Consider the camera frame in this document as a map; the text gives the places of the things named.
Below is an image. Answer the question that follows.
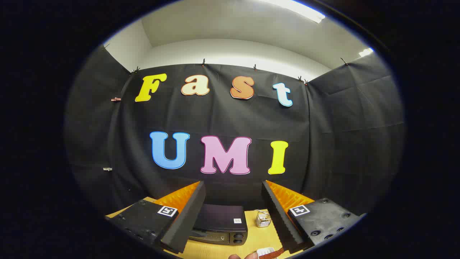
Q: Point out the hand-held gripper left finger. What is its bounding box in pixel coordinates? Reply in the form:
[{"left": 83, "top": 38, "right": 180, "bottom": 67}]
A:
[{"left": 104, "top": 181, "right": 207, "bottom": 254}]

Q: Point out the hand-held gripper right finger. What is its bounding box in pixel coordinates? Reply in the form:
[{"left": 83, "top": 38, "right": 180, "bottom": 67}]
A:
[{"left": 261, "top": 180, "right": 367, "bottom": 254}]

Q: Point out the black toaster oven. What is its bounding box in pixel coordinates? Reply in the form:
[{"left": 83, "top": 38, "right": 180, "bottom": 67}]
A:
[{"left": 189, "top": 204, "right": 248, "bottom": 246}]

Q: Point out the red meat slice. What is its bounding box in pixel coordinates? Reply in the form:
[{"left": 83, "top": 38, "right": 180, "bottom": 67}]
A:
[{"left": 259, "top": 249, "right": 284, "bottom": 259}]

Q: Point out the small clear holder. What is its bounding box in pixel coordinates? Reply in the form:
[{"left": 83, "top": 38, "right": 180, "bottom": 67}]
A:
[{"left": 256, "top": 211, "right": 271, "bottom": 228}]

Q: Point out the white rectangular ribbed dish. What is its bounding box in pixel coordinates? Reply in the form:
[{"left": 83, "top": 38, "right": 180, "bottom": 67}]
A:
[{"left": 257, "top": 247, "right": 284, "bottom": 259}]

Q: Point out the long ceiling light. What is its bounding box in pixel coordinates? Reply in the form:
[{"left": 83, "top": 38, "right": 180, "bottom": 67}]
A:
[{"left": 268, "top": 0, "right": 326, "bottom": 24}]

